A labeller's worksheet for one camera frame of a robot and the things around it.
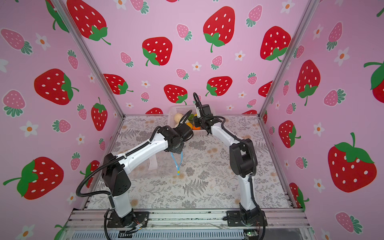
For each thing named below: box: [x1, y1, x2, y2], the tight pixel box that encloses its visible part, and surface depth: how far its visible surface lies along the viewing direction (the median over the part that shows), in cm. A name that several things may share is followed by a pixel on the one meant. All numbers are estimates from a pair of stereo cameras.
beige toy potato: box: [174, 113, 184, 124], surface depth 116 cm
